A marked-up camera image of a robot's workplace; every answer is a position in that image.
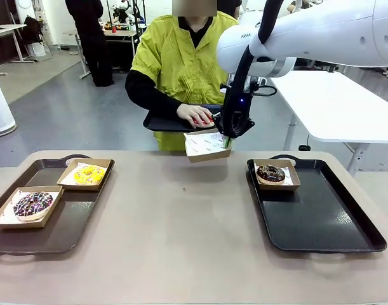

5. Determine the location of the chocolate glazed donut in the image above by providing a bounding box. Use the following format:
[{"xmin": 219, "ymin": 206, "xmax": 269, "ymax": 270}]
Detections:
[{"xmin": 255, "ymin": 163, "xmax": 286, "ymax": 186}]

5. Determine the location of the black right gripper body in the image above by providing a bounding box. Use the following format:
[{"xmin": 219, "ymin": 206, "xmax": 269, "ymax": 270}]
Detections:
[{"xmin": 232, "ymin": 83, "xmax": 254, "ymax": 122}]

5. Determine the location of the white printed paper liner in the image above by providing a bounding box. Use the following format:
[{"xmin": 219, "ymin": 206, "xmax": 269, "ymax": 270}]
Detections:
[
  {"xmin": 0, "ymin": 187, "xmax": 60, "ymax": 225},
  {"xmin": 184, "ymin": 130, "xmax": 233, "ymax": 158},
  {"xmin": 59, "ymin": 161, "xmax": 106, "ymax": 186},
  {"xmin": 255, "ymin": 161, "xmax": 297, "ymax": 186}
]

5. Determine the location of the red glazed donut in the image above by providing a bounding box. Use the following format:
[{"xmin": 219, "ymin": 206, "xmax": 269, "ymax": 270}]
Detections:
[{"xmin": 192, "ymin": 115, "xmax": 215, "ymax": 129}]

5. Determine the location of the thin frame desk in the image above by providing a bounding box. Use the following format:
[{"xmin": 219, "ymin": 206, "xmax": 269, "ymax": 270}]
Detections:
[{"xmin": 62, "ymin": 31, "xmax": 91, "ymax": 80}]

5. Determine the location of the dark donut with colourful sprinkles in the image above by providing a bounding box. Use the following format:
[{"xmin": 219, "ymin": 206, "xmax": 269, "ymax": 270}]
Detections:
[{"xmin": 13, "ymin": 191, "xmax": 54, "ymax": 222}]

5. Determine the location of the person in yellow jacket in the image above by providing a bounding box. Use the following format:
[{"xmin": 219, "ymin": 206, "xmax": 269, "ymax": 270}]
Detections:
[{"xmin": 124, "ymin": 6, "xmax": 241, "ymax": 152}]

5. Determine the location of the standing person in black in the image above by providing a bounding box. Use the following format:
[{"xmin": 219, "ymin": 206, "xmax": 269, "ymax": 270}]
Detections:
[{"xmin": 64, "ymin": 0, "xmax": 116, "ymax": 88}]

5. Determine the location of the small black serving tray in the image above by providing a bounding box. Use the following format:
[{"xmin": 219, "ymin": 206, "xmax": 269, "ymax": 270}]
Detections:
[{"xmin": 142, "ymin": 104, "xmax": 227, "ymax": 133}]

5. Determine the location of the brown plastic tray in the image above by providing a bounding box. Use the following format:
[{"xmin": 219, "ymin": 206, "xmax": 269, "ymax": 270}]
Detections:
[{"xmin": 0, "ymin": 154, "xmax": 116, "ymax": 254}]

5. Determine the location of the yellow sprinkled donut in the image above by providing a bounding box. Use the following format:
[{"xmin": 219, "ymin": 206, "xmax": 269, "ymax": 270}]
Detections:
[{"xmin": 73, "ymin": 165, "xmax": 107, "ymax": 186}]

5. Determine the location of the black right arm cable sleeve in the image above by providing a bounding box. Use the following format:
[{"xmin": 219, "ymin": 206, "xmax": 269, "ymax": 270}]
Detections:
[{"xmin": 221, "ymin": 0, "xmax": 288, "ymax": 140}]

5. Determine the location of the brown cardboard box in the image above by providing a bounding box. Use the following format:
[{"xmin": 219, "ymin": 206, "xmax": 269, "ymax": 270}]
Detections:
[
  {"xmin": 57, "ymin": 158, "xmax": 113, "ymax": 193},
  {"xmin": 253, "ymin": 159, "xmax": 301, "ymax": 192},
  {"xmin": 183, "ymin": 128, "xmax": 234, "ymax": 164},
  {"xmin": 0, "ymin": 185, "xmax": 65, "ymax": 229}
]

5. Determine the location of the large white table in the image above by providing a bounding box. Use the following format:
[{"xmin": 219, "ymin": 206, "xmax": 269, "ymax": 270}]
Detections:
[{"xmin": 269, "ymin": 70, "xmax": 388, "ymax": 177}]

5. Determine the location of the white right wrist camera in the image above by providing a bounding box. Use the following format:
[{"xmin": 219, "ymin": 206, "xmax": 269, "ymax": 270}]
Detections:
[{"xmin": 246, "ymin": 76, "xmax": 278, "ymax": 97}]

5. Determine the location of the large black plastic tray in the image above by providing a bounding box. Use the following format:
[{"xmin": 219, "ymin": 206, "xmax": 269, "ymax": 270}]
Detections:
[{"xmin": 246, "ymin": 154, "xmax": 387, "ymax": 254}]

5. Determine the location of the person right hand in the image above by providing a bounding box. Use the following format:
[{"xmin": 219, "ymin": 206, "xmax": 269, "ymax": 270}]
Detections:
[{"xmin": 175, "ymin": 104, "xmax": 215, "ymax": 126}]

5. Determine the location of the black backpack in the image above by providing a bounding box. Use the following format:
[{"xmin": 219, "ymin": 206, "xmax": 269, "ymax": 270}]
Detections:
[{"xmin": 23, "ymin": 15, "xmax": 44, "ymax": 46}]

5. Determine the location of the person right forearm black sleeve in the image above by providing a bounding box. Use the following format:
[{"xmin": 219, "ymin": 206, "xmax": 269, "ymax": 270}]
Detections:
[{"xmin": 124, "ymin": 69, "xmax": 189, "ymax": 119}]

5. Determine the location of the light wooden desk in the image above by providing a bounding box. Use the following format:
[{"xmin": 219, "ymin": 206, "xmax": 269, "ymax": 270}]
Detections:
[{"xmin": 0, "ymin": 24, "xmax": 28, "ymax": 77}]

